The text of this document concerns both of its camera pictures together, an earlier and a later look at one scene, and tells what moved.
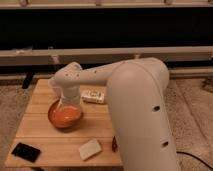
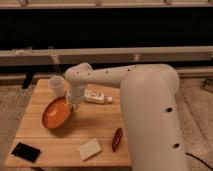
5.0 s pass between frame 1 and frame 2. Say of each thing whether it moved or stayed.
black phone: stayed
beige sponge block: stayed
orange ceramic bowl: moved
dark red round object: stayed
